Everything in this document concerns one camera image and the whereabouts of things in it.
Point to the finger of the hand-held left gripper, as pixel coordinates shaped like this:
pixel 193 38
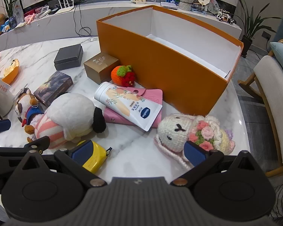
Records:
pixel 39 143
pixel 0 126

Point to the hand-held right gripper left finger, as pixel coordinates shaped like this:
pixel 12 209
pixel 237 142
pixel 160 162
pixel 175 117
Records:
pixel 81 151

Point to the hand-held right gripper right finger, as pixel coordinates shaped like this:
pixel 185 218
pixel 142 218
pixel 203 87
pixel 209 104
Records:
pixel 194 154

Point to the crochet bunny with flowers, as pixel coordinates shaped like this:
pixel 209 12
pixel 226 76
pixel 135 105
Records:
pixel 172 131

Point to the white dog plush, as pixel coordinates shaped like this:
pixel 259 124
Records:
pixel 70 113

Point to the dark illustrated card box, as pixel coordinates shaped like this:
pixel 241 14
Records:
pixel 54 84

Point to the white floral lotion tube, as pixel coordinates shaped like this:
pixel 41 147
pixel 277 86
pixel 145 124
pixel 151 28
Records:
pixel 125 103

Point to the pink snap wallet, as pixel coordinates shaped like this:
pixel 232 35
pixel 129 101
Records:
pixel 153 96

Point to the orange storage box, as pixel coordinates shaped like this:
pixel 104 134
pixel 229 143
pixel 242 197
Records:
pixel 169 75

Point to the orange peel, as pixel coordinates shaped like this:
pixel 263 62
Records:
pixel 10 71

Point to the crochet orange and strawberry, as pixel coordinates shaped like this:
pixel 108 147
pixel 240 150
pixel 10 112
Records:
pixel 121 75

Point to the gold-brown gift box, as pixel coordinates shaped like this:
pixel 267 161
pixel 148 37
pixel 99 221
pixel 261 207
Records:
pixel 100 67

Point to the black gift box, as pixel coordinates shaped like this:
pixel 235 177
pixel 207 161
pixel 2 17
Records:
pixel 68 56

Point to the wooden armchair with grey cushion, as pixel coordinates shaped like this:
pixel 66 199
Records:
pixel 273 94

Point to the pile of pink stationery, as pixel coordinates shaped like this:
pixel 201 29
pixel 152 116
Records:
pixel 34 13

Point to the leafy plant in vase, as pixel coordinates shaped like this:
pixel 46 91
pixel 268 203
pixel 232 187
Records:
pixel 10 2

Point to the potted plant with long leaves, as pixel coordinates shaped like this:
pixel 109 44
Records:
pixel 247 40

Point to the light blue pillow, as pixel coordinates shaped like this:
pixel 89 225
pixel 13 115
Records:
pixel 282 53

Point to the white router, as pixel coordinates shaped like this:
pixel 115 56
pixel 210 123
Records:
pixel 65 7

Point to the black and white checkered toy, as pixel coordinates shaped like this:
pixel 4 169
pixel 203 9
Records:
pixel 225 17

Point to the decorated glass plate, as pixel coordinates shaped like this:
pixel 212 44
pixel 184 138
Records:
pixel 213 6

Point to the flat white device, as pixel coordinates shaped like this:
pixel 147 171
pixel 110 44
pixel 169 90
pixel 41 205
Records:
pixel 168 4

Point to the grey crochet baskets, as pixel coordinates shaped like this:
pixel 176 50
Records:
pixel 186 1

